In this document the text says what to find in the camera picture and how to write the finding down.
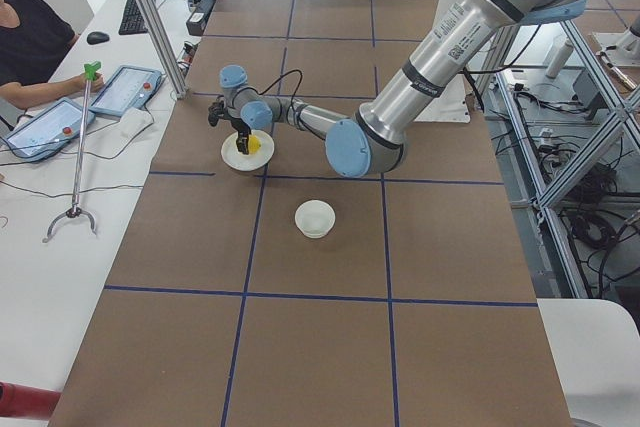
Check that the near blue teach pendant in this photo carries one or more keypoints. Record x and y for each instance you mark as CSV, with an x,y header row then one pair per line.
x,y
45,134

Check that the brown paper table cover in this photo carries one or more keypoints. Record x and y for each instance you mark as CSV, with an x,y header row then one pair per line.
x,y
416,309

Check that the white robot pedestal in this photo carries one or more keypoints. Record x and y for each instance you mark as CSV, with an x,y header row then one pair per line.
x,y
451,105

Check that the yellow lemon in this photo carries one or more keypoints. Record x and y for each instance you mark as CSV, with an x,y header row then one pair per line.
x,y
254,144

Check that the far blue teach pendant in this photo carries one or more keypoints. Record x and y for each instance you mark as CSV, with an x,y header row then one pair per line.
x,y
130,87

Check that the red cylinder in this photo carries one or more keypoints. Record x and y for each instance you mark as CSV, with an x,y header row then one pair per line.
x,y
24,402

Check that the white side table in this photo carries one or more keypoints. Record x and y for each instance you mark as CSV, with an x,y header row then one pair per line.
x,y
595,347

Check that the aluminium frame post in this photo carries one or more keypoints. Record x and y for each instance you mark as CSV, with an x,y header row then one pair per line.
x,y
162,45

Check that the white plate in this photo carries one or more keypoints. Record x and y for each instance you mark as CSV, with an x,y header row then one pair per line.
x,y
247,162

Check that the white bowl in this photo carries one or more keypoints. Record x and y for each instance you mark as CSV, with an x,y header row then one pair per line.
x,y
314,218

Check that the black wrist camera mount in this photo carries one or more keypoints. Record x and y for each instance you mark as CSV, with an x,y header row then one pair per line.
x,y
218,111

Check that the green handled reacher grabber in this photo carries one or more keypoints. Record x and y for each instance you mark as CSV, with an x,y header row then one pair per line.
x,y
75,211

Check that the black computer mouse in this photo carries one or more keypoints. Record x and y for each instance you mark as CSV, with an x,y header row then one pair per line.
x,y
97,37

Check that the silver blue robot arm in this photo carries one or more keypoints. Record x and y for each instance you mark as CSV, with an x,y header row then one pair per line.
x,y
373,140

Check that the person in black shirt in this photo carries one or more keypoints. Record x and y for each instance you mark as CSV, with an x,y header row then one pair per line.
x,y
34,42

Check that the white folded cloth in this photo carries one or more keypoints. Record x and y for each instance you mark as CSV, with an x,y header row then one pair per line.
x,y
133,122

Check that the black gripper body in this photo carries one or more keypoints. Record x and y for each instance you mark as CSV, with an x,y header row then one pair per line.
x,y
240,128

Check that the blue teach pendant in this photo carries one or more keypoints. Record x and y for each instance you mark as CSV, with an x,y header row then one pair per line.
x,y
45,134
130,87

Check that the black keyboard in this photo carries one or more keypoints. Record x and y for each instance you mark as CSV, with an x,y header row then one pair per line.
x,y
132,21

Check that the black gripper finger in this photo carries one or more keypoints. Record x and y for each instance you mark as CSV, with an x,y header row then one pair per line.
x,y
241,143
246,144

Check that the white bottle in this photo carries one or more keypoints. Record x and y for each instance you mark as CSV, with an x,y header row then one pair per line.
x,y
560,54

